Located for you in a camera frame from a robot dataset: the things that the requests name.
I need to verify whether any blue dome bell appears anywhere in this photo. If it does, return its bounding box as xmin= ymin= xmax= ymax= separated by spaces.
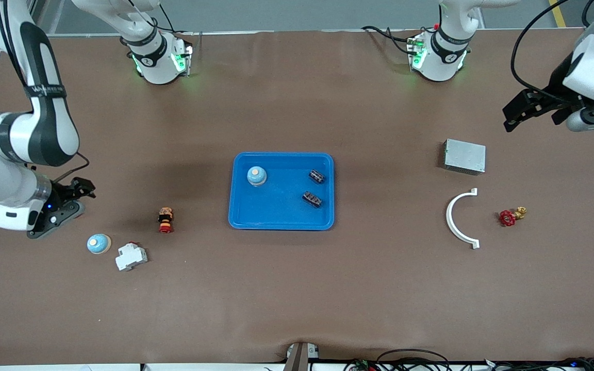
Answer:
xmin=246 ymin=166 xmax=268 ymax=187
xmin=87 ymin=233 xmax=112 ymax=255

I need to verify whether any blue plastic tray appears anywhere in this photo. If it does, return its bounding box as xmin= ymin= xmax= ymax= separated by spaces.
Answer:
xmin=228 ymin=151 xmax=335 ymax=231

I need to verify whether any grey metal box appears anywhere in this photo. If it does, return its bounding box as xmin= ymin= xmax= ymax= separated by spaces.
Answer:
xmin=442 ymin=139 xmax=487 ymax=176

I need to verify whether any white circuit breaker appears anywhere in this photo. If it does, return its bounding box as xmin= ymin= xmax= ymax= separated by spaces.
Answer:
xmin=115 ymin=242 xmax=148 ymax=272

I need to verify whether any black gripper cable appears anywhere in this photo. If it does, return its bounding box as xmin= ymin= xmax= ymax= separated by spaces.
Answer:
xmin=52 ymin=151 xmax=91 ymax=184
xmin=511 ymin=0 xmax=594 ymax=94

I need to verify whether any orange red push button switch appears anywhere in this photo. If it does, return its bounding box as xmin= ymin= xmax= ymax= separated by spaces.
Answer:
xmin=158 ymin=207 xmax=175 ymax=233

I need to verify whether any red handle brass valve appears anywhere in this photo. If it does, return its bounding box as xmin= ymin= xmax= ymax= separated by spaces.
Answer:
xmin=499 ymin=206 xmax=528 ymax=228

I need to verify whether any white curved bracket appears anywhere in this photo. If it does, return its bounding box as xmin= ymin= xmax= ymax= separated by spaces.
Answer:
xmin=445 ymin=188 xmax=481 ymax=250

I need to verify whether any black arm base cable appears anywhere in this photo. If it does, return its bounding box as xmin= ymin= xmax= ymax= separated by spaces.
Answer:
xmin=361 ymin=25 xmax=421 ymax=55
xmin=145 ymin=0 xmax=194 ymax=37

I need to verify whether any black floor cable bundle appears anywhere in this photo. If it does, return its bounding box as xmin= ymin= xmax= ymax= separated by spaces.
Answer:
xmin=342 ymin=348 xmax=594 ymax=371

